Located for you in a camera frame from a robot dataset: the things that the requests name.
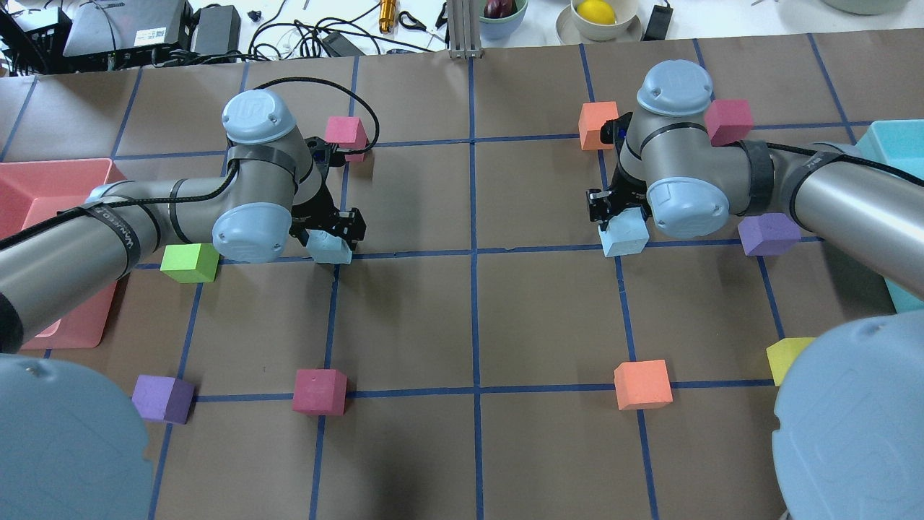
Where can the left far crimson block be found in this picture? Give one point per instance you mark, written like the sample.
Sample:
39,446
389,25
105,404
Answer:
347,132

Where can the right purple foam block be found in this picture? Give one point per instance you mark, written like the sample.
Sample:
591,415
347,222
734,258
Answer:
769,234

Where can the scissors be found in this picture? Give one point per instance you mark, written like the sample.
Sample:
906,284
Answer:
409,22

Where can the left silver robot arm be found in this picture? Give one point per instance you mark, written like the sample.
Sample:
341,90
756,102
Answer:
72,441

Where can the black computer box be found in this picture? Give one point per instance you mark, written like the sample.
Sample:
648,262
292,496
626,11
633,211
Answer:
110,35

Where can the green bowl with fruit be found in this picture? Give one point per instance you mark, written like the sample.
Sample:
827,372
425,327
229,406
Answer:
499,19

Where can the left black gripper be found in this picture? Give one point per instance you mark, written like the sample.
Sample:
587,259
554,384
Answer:
315,214

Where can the right far orange block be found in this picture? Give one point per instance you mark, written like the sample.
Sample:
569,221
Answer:
593,117

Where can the beige plate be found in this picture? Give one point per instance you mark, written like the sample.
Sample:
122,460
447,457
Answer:
572,29

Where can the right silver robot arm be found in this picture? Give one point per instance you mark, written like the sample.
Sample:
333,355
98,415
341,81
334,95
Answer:
849,441

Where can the green foam block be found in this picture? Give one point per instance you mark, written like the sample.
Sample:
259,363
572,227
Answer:
190,263

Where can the yellow lemon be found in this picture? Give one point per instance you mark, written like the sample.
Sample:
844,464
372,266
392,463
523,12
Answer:
597,12

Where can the orange handled tool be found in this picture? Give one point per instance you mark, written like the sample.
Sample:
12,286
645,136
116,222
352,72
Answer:
387,16

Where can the purple foam block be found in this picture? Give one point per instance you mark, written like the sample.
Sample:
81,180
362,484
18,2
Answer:
769,234
163,399

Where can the pink plastic tray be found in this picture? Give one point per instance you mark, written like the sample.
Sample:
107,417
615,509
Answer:
33,192

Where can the orange block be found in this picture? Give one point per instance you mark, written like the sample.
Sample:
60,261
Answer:
642,385
593,117

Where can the right crimson foam block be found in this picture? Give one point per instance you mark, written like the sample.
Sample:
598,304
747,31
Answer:
728,120

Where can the cyan plastic tray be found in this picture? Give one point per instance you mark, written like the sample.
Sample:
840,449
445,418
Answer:
887,234

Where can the light blue block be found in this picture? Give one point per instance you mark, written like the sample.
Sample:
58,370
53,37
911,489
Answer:
327,248
624,234

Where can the beige bowl with lemon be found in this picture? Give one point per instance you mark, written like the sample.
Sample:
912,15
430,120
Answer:
604,20

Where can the left purple foam block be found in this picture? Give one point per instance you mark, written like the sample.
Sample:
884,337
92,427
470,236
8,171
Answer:
163,399

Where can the black power adapter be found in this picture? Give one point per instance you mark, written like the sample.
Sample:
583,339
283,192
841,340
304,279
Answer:
659,22

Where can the aluminium frame post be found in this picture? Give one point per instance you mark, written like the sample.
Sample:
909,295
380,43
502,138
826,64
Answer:
464,29

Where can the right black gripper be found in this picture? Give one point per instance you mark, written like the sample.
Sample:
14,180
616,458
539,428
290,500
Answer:
626,193

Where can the left near crimson block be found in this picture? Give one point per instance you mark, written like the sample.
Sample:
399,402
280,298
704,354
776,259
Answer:
320,392

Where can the yellow foam block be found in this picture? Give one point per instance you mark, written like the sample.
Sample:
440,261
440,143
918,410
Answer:
782,354

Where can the right near orange block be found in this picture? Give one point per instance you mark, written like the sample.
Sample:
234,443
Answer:
642,385

